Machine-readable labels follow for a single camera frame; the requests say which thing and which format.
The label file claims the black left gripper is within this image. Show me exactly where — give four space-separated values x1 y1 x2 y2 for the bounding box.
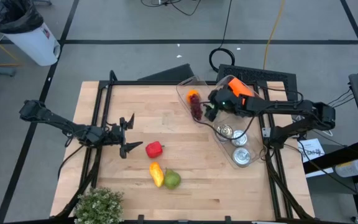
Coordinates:
103 113 144 159

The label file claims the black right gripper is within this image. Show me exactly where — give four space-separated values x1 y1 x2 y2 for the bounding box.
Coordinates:
204 86 249 123

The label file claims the purple grape bunch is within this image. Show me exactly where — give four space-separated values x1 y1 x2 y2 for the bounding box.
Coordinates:
188 93 204 121

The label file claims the orange fruit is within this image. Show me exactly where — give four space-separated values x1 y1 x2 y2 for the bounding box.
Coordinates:
186 89 200 103

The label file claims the red bell pepper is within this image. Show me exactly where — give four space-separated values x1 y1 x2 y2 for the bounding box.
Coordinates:
145 141 165 159

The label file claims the blue label tin can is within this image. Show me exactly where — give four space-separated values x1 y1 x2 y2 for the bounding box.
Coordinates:
216 123 234 141

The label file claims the orange plastic bottle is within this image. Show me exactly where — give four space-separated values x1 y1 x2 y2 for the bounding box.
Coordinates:
227 77 256 106

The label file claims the silver tin can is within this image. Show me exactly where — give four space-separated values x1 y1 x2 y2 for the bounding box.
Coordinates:
231 129 248 147

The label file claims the yellow mango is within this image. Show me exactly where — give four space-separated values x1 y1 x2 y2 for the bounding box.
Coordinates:
149 161 165 188

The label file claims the grey label tin can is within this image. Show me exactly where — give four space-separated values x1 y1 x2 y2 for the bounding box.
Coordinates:
232 147 252 167

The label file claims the green pear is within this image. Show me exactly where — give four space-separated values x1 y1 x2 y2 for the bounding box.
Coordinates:
163 167 182 190

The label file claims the black flat panel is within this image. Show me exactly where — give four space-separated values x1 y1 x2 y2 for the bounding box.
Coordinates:
137 63 195 82

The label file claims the small potted plant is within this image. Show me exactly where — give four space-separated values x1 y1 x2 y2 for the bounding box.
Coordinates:
74 186 124 224

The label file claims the white paper sheet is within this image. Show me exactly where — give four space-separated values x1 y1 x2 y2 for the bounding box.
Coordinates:
296 138 334 178

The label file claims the white trash bin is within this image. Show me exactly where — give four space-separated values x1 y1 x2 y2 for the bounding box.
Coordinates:
3 21 61 67

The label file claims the white container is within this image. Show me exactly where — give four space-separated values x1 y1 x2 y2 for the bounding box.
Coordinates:
334 159 358 178

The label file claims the black trash bag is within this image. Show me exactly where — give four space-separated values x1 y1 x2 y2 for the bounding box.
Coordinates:
0 0 45 34

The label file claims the black coiled floor cable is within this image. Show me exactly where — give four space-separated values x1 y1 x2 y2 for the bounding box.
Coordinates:
208 0 236 73

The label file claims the black power cable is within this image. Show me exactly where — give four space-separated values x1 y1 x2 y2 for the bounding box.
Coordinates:
57 144 85 180

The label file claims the yellow floor cable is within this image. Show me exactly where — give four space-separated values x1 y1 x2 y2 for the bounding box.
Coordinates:
262 0 287 70

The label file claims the black aluminium table frame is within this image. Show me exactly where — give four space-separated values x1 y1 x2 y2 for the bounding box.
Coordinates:
53 70 315 224

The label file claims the thin yellow cord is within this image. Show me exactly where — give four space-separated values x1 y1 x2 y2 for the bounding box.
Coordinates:
0 26 21 68

